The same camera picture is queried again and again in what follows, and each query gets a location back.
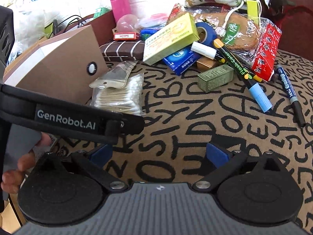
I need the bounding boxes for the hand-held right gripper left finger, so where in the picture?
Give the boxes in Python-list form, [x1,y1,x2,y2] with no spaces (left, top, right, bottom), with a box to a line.
[35,143,129,191]

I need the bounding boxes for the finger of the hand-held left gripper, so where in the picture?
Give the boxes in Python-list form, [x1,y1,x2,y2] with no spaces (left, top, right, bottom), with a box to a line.
[100,114,145,144]

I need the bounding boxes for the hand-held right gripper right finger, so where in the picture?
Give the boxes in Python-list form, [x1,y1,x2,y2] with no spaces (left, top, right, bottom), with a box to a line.
[193,142,285,191]

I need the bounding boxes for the cotton swab pack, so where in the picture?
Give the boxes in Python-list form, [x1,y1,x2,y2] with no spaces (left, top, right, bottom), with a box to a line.
[91,74,145,117]

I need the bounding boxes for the grey plastic sachet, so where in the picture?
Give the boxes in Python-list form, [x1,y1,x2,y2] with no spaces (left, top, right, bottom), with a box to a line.
[89,61,139,89]

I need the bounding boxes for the brown cardboard box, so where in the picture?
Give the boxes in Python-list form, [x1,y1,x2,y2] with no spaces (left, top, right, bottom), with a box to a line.
[3,24,110,104]

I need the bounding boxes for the black marker light-blue cap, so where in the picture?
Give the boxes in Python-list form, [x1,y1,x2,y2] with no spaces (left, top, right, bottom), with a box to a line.
[213,39,273,113]

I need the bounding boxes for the yellow-green medicine box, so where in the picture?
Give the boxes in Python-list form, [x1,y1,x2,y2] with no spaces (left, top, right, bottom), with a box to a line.
[142,13,200,66]

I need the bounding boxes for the white tube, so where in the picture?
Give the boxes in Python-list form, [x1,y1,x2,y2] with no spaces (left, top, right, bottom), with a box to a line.
[191,41,218,60]

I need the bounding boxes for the person's left hand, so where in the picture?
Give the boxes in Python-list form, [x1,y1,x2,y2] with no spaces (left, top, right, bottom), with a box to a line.
[1,132,52,194]

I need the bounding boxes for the letter-print brown mat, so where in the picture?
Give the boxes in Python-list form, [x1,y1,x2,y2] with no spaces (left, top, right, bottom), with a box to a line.
[52,48,313,227]

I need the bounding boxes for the small green box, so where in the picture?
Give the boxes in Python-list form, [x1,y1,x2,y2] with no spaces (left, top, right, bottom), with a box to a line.
[197,65,235,93]

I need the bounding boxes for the brown striped case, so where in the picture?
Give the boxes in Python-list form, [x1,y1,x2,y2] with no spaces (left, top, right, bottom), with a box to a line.
[100,40,146,62]

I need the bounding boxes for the blue foil packet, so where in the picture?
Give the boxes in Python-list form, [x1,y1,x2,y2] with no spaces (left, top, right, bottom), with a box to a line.
[162,46,202,76]

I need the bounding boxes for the small gold box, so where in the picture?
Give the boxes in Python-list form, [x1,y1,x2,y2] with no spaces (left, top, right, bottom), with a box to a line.
[197,56,221,72]

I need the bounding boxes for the red label case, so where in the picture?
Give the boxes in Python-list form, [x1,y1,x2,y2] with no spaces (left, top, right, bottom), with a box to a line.
[113,31,139,41]

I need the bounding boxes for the black pen blue label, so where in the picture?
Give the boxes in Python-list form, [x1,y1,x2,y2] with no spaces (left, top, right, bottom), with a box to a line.
[275,65,307,128]

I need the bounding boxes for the blue floss box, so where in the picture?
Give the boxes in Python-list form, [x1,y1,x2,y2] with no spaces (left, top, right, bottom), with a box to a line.
[140,27,162,40]

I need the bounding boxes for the maroon cardboard box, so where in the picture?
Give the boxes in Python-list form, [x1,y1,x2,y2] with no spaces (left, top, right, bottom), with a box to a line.
[82,10,117,47]

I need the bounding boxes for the white plastic bag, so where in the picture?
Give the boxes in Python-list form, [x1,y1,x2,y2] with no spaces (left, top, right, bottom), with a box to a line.
[11,4,50,43]

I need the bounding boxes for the pink round bulb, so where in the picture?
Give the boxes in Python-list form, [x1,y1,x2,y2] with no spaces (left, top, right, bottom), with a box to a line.
[116,15,139,33]

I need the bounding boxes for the pink item in clear packet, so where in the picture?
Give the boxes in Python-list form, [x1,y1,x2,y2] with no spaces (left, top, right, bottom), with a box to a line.
[139,13,170,29]

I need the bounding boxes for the green carton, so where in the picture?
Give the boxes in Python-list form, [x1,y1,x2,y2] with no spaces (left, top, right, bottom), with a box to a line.
[94,7,111,18]

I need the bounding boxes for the red snack packet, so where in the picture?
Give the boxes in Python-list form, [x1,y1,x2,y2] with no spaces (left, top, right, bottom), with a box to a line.
[251,23,282,83]

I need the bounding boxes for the blue tape roll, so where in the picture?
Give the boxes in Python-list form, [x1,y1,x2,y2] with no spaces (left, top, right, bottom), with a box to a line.
[196,22,218,46]

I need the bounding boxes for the pink thermos bottle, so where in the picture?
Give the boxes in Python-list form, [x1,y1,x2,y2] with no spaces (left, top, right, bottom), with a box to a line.
[109,0,133,24]

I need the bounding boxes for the brown insole in plastic wrap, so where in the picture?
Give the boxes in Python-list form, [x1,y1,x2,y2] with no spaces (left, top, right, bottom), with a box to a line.
[185,5,269,52]

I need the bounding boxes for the yellow-green slim box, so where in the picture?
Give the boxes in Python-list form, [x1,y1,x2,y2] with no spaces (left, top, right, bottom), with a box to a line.
[246,0,260,25]

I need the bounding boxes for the dark red chair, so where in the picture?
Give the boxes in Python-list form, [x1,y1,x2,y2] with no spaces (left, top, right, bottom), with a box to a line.
[268,4,313,52]

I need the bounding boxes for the black cables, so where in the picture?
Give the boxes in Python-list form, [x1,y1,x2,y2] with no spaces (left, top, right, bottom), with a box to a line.
[52,15,85,34]

